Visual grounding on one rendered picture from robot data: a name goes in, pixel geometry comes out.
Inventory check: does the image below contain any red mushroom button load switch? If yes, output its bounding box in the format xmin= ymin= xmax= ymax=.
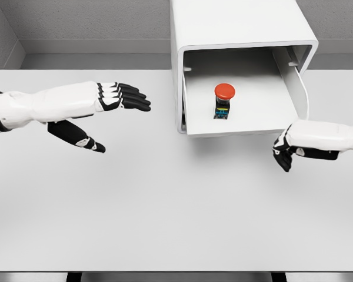
xmin=213 ymin=83 xmax=236 ymax=120

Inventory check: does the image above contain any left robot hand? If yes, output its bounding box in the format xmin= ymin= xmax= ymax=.
xmin=32 ymin=81 xmax=152 ymax=154

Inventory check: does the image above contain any white tabletop storage cabinet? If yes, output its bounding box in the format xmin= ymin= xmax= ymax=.
xmin=169 ymin=0 xmax=319 ymax=135

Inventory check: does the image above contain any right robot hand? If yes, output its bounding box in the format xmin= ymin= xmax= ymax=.
xmin=272 ymin=119 xmax=347 ymax=173

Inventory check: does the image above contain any white cabinet drawer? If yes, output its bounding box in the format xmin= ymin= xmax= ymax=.
xmin=181 ymin=46 xmax=309 ymax=139

